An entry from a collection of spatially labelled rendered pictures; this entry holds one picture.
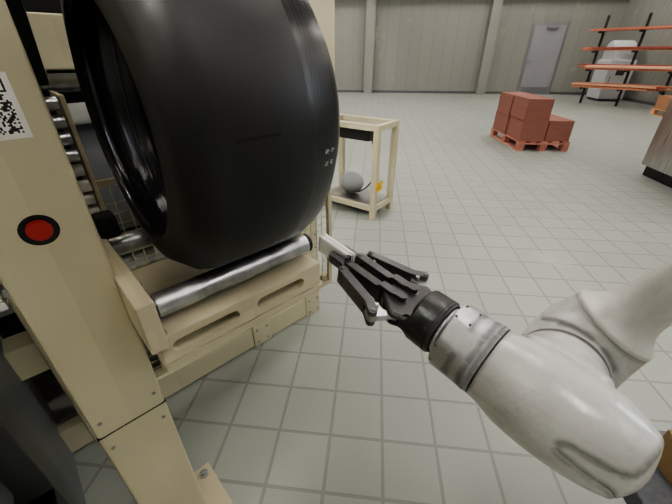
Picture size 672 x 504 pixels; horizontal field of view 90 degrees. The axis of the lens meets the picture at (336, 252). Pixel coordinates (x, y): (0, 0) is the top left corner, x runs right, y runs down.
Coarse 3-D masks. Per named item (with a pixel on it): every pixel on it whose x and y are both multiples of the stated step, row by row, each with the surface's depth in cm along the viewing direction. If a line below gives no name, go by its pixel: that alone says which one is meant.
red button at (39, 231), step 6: (30, 222) 47; (36, 222) 47; (42, 222) 48; (30, 228) 47; (36, 228) 47; (42, 228) 48; (48, 228) 48; (30, 234) 47; (36, 234) 47; (42, 234) 48; (48, 234) 48; (36, 240) 48; (42, 240) 48
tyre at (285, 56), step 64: (64, 0) 52; (128, 0) 38; (192, 0) 38; (256, 0) 43; (128, 64) 41; (192, 64) 38; (256, 64) 42; (320, 64) 49; (128, 128) 80; (192, 128) 41; (256, 128) 44; (320, 128) 51; (128, 192) 72; (192, 192) 45; (256, 192) 48; (320, 192) 58; (192, 256) 56
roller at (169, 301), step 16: (288, 240) 74; (304, 240) 75; (256, 256) 68; (272, 256) 70; (288, 256) 73; (208, 272) 63; (224, 272) 64; (240, 272) 66; (256, 272) 68; (176, 288) 59; (192, 288) 60; (208, 288) 62; (224, 288) 64; (160, 304) 57; (176, 304) 58
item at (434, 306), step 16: (400, 288) 46; (384, 304) 44; (400, 304) 44; (416, 304) 44; (432, 304) 41; (448, 304) 41; (400, 320) 42; (416, 320) 41; (432, 320) 40; (416, 336) 41; (432, 336) 40
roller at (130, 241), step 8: (128, 232) 77; (136, 232) 78; (144, 232) 78; (112, 240) 74; (120, 240) 75; (128, 240) 76; (136, 240) 77; (144, 240) 78; (120, 248) 75; (128, 248) 76; (136, 248) 78
